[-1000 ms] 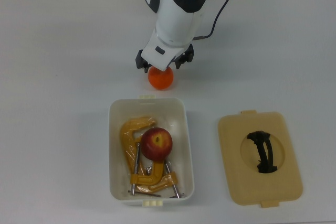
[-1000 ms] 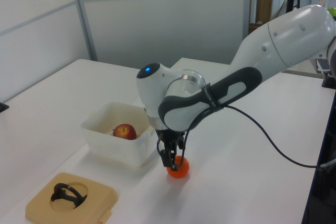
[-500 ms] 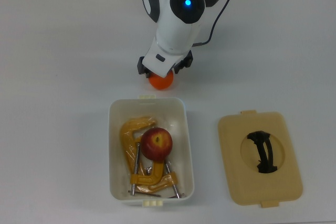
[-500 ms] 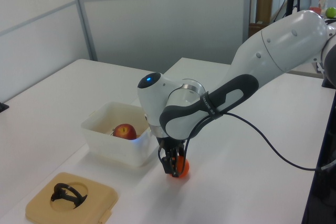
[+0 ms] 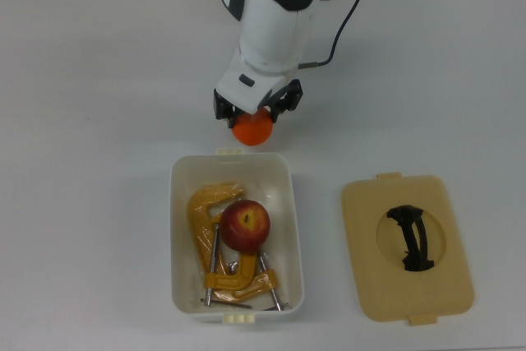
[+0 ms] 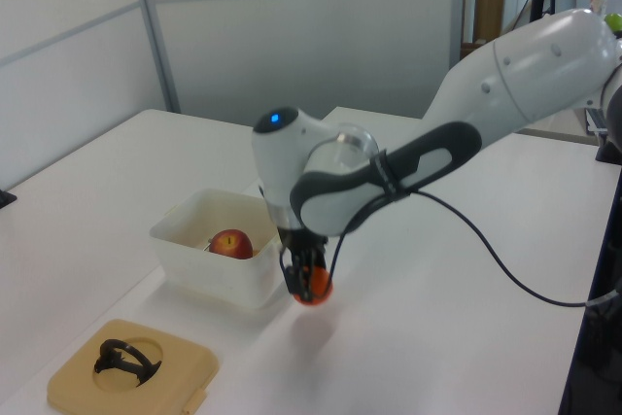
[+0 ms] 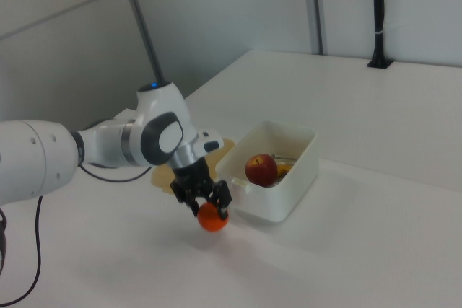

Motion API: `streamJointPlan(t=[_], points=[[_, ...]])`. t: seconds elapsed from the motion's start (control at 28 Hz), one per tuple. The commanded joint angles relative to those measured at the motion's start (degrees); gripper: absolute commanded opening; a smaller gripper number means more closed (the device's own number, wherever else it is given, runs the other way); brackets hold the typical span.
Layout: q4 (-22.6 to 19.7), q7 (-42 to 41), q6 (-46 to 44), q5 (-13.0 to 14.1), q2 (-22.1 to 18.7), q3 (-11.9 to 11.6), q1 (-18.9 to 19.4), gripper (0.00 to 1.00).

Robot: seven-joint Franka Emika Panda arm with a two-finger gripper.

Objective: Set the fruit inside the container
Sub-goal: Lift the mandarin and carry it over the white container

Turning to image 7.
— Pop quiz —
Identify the grey slanted pole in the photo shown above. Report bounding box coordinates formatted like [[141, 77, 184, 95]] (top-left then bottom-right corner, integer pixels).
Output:
[[118, 0, 167, 87]]

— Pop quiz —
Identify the beige container lid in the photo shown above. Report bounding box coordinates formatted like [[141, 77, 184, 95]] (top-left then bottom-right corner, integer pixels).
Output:
[[149, 137, 236, 194]]

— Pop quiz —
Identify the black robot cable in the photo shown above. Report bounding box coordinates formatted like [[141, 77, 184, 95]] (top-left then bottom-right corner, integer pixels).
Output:
[[0, 162, 155, 307]]

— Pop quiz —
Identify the grey partition post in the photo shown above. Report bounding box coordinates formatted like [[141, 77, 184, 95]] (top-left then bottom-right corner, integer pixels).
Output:
[[302, 0, 328, 56]]

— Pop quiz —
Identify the red apple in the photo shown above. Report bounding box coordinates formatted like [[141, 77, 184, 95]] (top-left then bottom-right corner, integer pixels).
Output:
[[245, 153, 279, 188]]

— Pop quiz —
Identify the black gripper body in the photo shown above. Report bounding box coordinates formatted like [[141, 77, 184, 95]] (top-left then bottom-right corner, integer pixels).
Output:
[[170, 157, 219, 202]]

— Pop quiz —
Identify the large yellow C-clamp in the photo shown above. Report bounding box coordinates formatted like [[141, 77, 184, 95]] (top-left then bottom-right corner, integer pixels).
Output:
[[275, 162, 294, 180]]

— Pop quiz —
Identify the black pole with base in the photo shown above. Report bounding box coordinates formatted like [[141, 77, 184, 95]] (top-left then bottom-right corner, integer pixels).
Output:
[[367, 0, 394, 69]]

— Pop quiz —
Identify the orange fruit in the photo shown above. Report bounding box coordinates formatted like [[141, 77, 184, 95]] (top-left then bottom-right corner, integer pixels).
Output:
[[196, 202, 230, 233]]

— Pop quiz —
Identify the white plastic container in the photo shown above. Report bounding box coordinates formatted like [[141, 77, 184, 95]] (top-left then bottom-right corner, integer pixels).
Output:
[[214, 120, 320, 224]]

